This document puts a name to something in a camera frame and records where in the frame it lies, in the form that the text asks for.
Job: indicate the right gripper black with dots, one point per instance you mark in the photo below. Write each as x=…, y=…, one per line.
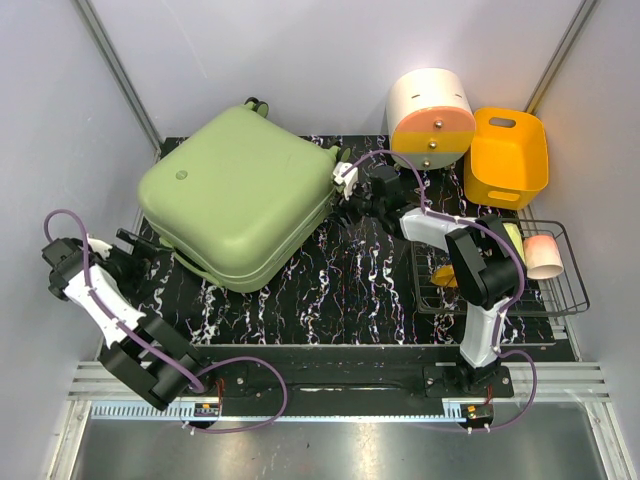
x=346, y=205

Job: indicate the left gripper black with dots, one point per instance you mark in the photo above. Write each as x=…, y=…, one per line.
x=140, y=260

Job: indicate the green hard-shell suitcase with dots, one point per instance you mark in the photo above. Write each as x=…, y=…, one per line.
x=239, y=197

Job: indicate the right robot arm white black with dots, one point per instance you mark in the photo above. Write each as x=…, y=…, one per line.
x=481, y=340

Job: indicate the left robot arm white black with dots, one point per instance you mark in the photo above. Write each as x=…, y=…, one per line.
x=142, y=351

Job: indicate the white cylindrical drawer cabinet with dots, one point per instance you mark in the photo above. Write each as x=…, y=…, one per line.
x=429, y=119

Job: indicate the yellow plate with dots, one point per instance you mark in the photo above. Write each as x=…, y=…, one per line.
x=444, y=277

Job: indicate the orange plastic basket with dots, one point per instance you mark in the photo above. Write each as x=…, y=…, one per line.
x=507, y=165

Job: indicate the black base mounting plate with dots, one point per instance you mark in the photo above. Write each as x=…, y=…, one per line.
x=432, y=371

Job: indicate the pink white cup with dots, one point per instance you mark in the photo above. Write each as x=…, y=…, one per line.
x=542, y=257

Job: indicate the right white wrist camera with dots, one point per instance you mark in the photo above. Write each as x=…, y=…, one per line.
x=345, y=175

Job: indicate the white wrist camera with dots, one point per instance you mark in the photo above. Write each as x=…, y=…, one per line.
x=100, y=247
x=345, y=175

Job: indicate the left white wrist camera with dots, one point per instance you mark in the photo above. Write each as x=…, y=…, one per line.
x=100, y=247

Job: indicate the black wire rack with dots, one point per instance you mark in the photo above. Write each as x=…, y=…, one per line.
x=491, y=274

